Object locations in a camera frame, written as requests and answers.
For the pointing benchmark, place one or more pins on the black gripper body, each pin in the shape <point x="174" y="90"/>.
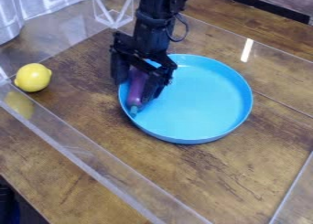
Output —
<point x="149" y="42"/>

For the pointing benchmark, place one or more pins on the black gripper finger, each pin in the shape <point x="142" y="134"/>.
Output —
<point x="158" y="79"/>
<point x="120" y="67"/>

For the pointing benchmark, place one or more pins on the purple toy eggplant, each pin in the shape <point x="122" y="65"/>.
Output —
<point x="138" y="78"/>

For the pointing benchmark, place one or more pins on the blue round tray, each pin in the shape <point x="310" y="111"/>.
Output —
<point x="203" y="106"/>

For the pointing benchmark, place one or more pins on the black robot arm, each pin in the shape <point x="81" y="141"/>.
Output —
<point x="157" y="7"/>

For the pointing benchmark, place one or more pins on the yellow lemon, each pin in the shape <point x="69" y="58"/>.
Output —
<point x="33" y="77"/>

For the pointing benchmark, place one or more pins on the grey patterned curtain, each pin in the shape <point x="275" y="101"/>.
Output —
<point x="17" y="11"/>

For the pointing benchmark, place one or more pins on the dark baseboard strip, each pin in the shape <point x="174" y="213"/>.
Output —
<point x="277" y="10"/>

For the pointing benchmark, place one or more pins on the clear acrylic barrier wall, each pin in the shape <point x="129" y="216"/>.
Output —
<point x="90" y="169"/>

